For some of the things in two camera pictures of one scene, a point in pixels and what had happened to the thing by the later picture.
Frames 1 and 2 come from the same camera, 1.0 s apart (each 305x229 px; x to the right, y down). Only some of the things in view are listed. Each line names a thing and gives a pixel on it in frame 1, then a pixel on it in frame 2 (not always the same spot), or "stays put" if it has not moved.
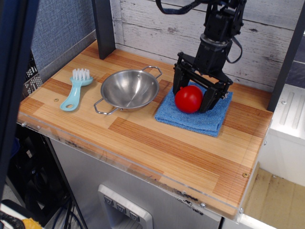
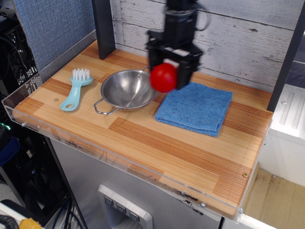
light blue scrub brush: [80, 77] stays put
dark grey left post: [104, 26] stays put
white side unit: [283, 155] stays put
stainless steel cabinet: [110, 194] stays put
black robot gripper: [207, 67] to [177, 39]
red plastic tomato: [188, 98] to [163, 77]
